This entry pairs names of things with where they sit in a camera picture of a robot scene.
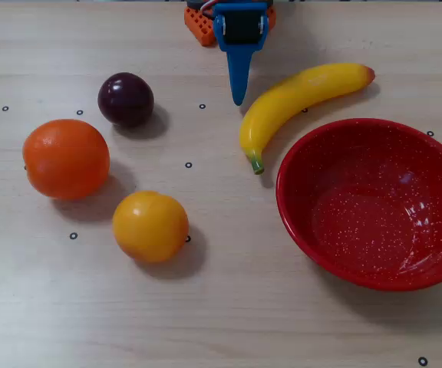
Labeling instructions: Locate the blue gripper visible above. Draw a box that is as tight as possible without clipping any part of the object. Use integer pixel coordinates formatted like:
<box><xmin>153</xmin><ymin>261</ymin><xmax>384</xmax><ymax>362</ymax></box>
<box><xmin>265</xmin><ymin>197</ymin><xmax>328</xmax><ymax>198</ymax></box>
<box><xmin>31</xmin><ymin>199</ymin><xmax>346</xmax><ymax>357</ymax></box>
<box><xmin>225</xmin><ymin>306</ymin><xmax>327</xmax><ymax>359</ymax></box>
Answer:
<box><xmin>212</xmin><ymin>2</ymin><xmax>271</xmax><ymax>107</ymax></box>

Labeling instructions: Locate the yellow plastic banana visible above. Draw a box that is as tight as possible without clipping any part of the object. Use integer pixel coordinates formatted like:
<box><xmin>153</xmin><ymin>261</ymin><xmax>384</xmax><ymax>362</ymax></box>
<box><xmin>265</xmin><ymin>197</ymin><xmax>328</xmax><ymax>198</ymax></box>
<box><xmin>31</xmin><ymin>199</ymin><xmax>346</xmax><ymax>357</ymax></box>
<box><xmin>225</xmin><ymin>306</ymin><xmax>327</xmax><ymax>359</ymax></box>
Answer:
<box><xmin>239</xmin><ymin>63</ymin><xmax>376</xmax><ymax>176</ymax></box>

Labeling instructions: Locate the dark purple plum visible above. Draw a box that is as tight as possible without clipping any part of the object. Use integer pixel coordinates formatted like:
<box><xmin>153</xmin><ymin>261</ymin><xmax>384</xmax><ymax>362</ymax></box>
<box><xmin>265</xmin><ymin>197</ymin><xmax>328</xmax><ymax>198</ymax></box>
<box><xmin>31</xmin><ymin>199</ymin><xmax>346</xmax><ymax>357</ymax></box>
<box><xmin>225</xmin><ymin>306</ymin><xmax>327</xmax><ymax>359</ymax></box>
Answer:
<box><xmin>97</xmin><ymin>71</ymin><xmax>155</xmax><ymax>128</ymax></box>

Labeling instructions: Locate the small yellow-orange round fruit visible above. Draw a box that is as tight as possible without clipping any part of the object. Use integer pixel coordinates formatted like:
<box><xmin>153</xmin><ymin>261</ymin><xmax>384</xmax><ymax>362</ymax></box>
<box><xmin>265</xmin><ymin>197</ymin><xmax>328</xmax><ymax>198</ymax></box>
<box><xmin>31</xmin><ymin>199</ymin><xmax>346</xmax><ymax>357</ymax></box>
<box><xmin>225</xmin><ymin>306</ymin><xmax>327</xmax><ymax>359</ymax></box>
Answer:
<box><xmin>112</xmin><ymin>190</ymin><xmax>190</xmax><ymax>264</ymax></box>

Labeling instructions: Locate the red speckled enamel bowl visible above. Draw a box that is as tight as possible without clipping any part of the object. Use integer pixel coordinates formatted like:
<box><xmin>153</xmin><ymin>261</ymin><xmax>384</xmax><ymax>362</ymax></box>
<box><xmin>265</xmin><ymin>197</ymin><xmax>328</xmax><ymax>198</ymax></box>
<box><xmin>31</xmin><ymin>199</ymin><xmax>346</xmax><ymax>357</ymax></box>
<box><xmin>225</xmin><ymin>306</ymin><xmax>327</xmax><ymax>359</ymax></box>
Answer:
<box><xmin>275</xmin><ymin>117</ymin><xmax>442</xmax><ymax>292</ymax></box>

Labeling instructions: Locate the large orange fruit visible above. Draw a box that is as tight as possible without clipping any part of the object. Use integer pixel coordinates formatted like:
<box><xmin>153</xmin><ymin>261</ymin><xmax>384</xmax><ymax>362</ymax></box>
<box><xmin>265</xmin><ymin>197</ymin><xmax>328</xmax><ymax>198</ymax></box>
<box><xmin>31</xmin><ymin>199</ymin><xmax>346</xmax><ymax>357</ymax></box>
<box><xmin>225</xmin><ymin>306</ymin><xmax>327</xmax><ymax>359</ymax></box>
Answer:
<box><xmin>21</xmin><ymin>118</ymin><xmax>111</xmax><ymax>201</ymax></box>

